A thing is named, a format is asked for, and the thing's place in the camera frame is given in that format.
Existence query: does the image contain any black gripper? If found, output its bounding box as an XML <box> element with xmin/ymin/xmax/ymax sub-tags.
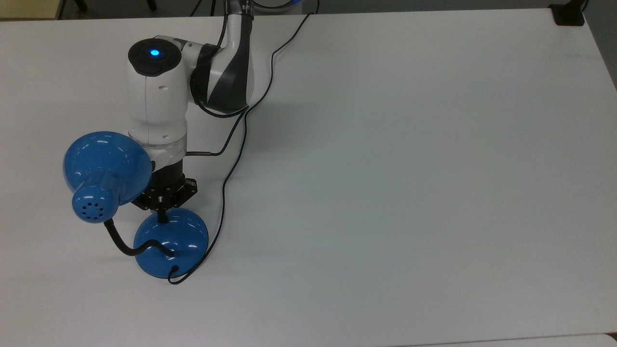
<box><xmin>130</xmin><ymin>161</ymin><xmax>199</xmax><ymax>225</ymax></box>

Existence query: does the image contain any blue gooseneck desk lamp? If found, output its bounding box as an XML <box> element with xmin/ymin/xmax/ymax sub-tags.
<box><xmin>63</xmin><ymin>131</ymin><xmax>209</xmax><ymax>280</ymax></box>

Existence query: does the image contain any tan wooden board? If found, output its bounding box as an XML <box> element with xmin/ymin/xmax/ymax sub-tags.
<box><xmin>0</xmin><ymin>0</ymin><xmax>66</xmax><ymax>20</ymax></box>

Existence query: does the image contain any black corner table clamp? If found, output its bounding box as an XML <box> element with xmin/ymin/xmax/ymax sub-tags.
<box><xmin>549</xmin><ymin>0</ymin><xmax>588</xmax><ymax>27</ymax></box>

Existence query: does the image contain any thin black lamp cable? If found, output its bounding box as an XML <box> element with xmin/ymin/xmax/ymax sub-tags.
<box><xmin>167</xmin><ymin>0</ymin><xmax>321</xmax><ymax>285</ymax></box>

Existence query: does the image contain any black robot wrist cable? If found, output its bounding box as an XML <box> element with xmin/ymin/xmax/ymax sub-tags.
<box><xmin>186</xmin><ymin>0</ymin><xmax>252</xmax><ymax>158</ymax></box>

